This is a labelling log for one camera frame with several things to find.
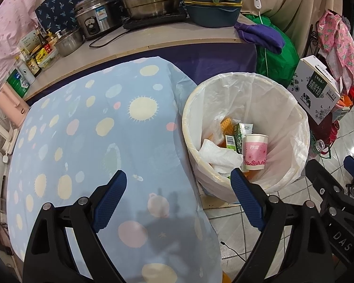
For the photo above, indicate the white glass kettle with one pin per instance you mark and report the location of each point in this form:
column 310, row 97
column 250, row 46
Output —
column 0, row 126

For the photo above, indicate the green label canister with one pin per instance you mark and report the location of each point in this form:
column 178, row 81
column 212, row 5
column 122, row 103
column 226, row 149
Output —
column 17, row 84

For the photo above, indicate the black metal rack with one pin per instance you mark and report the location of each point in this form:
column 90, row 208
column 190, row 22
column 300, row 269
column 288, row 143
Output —
column 315, row 39

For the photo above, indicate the pink dotted curtain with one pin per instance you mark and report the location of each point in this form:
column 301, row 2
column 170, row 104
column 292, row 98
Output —
column 8, row 26

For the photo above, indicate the steel rice cooker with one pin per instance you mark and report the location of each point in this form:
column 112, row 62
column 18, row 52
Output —
column 97, row 14

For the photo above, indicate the pink printed cloth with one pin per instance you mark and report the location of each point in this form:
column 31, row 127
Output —
column 339, row 41

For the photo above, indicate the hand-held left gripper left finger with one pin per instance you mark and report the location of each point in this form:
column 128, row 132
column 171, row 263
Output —
column 110, row 200

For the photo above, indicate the purple cloth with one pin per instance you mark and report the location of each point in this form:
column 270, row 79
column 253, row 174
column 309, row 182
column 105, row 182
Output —
column 262, row 35

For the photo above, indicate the orange foam fruit net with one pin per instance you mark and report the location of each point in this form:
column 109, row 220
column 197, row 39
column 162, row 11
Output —
column 227, row 123

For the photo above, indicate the dark blue bowl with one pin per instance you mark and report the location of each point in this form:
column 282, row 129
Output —
column 214, row 16

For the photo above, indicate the tan cardboard sheet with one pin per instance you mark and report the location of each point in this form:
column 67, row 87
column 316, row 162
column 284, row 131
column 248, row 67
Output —
column 218, row 202

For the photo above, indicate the small steel lidded pot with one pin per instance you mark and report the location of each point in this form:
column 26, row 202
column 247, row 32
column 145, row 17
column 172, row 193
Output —
column 69, row 42

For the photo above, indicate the red container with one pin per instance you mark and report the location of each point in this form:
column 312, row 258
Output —
column 332, row 129

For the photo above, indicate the navy leaf print cloth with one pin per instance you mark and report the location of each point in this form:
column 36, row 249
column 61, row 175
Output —
column 62, row 3

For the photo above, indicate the white power plug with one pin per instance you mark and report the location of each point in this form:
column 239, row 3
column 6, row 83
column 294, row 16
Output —
column 5, row 159

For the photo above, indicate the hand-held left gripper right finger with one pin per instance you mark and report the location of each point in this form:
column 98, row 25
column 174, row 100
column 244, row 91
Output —
column 247, row 200

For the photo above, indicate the green drink carton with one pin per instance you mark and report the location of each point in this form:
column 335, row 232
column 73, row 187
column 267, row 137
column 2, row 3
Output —
column 239, row 135

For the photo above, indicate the pink floral paper cup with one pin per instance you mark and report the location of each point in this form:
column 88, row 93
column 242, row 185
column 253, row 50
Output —
column 255, row 151

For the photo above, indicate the pink electric kettle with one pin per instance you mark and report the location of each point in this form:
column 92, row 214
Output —
column 10, row 103

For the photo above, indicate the bin with white liner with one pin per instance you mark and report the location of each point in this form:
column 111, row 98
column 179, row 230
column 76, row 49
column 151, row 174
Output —
column 283, row 118

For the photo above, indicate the beige curtain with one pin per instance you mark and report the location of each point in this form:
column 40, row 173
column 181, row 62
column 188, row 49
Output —
column 286, row 3

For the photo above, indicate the clear food container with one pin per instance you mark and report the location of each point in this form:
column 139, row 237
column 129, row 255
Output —
column 48, row 60

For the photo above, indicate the white paper towel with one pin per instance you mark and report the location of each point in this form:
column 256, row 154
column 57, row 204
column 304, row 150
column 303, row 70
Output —
column 221, row 156

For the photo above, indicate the black induction cooker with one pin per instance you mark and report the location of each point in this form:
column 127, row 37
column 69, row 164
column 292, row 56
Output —
column 153, row 22

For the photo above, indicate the white milk carton box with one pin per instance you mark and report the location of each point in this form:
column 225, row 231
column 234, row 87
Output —
column 315, row 91

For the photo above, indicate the row of condiment bottles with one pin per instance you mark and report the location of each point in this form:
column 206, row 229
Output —
column 32, row 62

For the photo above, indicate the green plastic bag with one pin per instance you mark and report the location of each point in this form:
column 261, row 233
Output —
column 278, row 62

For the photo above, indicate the clear plastic bottle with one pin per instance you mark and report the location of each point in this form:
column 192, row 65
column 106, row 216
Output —
column 318, row 146

